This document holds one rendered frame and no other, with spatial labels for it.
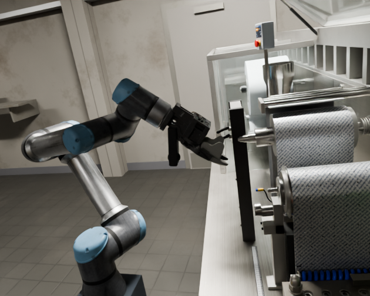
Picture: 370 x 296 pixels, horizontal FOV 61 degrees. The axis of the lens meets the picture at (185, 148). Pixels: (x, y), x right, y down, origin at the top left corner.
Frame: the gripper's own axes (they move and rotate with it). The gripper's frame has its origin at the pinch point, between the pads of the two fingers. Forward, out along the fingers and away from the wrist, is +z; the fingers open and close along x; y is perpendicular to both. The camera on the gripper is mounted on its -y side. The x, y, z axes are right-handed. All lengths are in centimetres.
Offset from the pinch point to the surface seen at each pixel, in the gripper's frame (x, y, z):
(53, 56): 356, -118, -208
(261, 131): 21.1, 9.6, 9.3
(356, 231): -8.5, 6.1, 37.9
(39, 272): 122, -215, -46
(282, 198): -5.9, 2.0, 17.8
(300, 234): -8.5, -3.0, 27.0
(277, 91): 65, 21, 16
